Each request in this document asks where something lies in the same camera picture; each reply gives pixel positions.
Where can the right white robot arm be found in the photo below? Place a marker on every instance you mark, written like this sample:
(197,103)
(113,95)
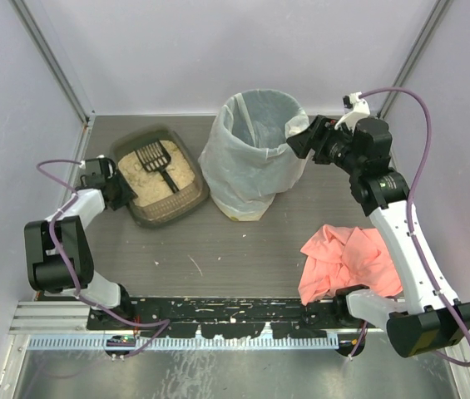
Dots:
(431,316)

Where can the right aluminium frame post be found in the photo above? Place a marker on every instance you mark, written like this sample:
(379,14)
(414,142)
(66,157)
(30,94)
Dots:
(420,44)

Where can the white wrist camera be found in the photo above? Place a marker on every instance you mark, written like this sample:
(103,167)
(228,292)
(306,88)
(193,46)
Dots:
(356,109)
(100,159)

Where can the pink cloth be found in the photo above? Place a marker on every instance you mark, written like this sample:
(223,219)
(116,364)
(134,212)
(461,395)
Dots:
(341,257)

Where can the left aluminium frame post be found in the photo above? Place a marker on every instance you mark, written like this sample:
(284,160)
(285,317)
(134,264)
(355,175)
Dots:
(34,18)

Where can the black litter scoop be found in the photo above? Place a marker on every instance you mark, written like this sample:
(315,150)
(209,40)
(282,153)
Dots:
(154,157)

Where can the beige cat litter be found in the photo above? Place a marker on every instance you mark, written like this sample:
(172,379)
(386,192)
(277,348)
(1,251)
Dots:
(150,187)

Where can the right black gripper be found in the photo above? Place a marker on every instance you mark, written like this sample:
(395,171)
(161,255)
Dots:
(315,139)

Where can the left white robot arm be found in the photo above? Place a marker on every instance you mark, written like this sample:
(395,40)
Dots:
(59,259)

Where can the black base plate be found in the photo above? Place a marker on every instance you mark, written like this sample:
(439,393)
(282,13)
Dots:
(241,317)

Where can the bin with white bag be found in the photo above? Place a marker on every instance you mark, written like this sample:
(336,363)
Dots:
(246,160)

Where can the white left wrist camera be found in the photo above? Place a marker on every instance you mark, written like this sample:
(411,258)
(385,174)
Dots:
(100,159)

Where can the grey plastic litter box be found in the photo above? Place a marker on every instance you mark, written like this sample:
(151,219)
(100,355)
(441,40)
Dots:
(178,204)

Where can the aluminium frame post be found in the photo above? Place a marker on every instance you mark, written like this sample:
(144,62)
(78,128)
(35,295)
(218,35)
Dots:
(34,18)
(420,44)

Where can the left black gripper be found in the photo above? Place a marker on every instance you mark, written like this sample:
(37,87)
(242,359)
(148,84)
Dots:
(117,193)

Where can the white slotted cable duct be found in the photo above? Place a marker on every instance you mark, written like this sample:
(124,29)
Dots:
(106,342)

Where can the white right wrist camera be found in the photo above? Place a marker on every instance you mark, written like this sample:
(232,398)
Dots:
(356,109)

